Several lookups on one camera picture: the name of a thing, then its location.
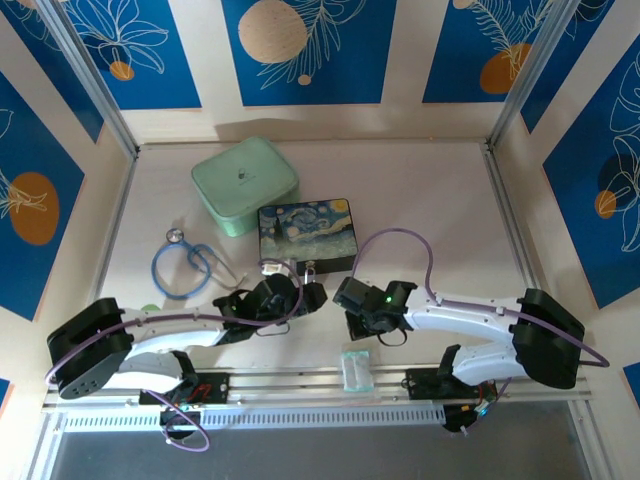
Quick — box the white slotted cable duct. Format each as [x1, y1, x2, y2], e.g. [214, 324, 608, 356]
[62, 405, 446, 434]

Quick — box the blue stethoscope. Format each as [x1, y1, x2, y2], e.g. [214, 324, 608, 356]
[151, 227, 250, 302]

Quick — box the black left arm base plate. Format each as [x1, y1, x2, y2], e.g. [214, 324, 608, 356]
[138, 371, 232, 407]

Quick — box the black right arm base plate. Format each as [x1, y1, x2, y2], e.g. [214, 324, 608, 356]
[405, 367, 499, 401]

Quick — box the mint green zip case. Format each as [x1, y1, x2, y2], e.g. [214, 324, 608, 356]
[190, 136, 301, 238]

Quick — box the aluminium frame post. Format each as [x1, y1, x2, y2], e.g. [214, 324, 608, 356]
[487, 0, 576, 152]
[37, 0, 140, 159]

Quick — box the aluminium mounting rail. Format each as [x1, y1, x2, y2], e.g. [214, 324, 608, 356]
[42, 363, 594, 412]

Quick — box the starry night print box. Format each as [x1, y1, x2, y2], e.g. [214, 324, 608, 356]
[256, 196, 359, 276]

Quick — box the aluminium table edge rail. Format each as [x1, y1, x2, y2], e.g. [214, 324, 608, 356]
[74, 149, 140, 301]
[481, 144, 561, 301]

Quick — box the clear plastic packet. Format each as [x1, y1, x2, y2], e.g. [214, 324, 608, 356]
[339, 349, 374, 394]

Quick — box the blue floral wall panel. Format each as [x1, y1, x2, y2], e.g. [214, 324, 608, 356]
[221, 0, 398, 107]
[422, 0, 616, 105]
[63, 0, 203, 111]

